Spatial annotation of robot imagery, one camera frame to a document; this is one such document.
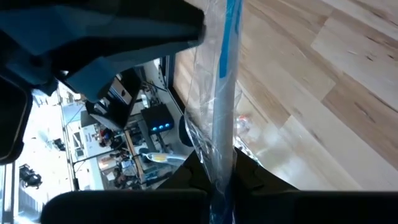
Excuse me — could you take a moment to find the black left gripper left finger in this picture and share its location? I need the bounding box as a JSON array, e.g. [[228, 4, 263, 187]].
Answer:
[[40, 151, 216, 224]]

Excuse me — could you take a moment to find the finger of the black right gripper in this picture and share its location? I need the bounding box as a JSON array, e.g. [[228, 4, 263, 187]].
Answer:
[[0, 0, 206, 103]]

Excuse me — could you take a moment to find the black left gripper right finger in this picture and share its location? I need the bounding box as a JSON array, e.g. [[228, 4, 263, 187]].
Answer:
[[231, 147, 398, 224]]

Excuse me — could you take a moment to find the blue toothbrush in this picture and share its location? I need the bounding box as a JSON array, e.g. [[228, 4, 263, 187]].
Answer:
[[183, 0, 245, 224]]

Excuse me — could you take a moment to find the black device with blue lights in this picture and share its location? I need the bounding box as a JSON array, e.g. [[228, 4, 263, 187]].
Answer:
[[141, 104, 175, 136]]

